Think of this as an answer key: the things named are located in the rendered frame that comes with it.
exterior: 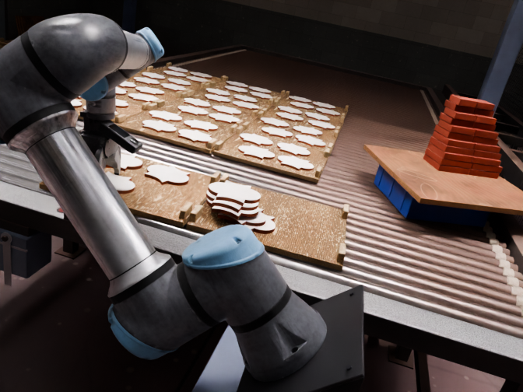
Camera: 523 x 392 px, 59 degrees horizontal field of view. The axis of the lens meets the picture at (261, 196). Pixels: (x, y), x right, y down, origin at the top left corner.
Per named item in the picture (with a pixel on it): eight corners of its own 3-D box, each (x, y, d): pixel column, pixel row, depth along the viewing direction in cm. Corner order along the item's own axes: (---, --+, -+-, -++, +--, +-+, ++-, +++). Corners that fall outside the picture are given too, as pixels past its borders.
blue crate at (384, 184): (486, 229, 159) (498, 202, 155) (404, 219, 152) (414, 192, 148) (442, 190, 186) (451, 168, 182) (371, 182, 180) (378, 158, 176)
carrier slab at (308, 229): (341, 271, 115) (343, 266, 114) (185, 229, 120) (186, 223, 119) (346, 215, 147) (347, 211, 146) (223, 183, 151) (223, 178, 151)
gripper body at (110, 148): (92, 148, 132) (91, 106, 127) (120, 153, 131) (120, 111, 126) (77, 155, 125) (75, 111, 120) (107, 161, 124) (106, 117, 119)
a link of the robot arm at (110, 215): (219, 335, 70) (12, 18, 65) (138, 383, 71) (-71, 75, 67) (228, 306, 82) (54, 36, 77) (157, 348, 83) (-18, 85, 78)
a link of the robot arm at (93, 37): (78, -20, 64) (145, 19, 111) (15, 24, 65) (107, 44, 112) (129, 55, 66) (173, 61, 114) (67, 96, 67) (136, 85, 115)
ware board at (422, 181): (558, 220, 150) (560, 215, 149) (419, 203, 140) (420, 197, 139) (473, 164, 195) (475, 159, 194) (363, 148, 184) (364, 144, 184)
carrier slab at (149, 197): (182, 228, 120) (183, 222, 119) (38, 188, 124) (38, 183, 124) (220, 182, 151) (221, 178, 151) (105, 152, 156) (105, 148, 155)
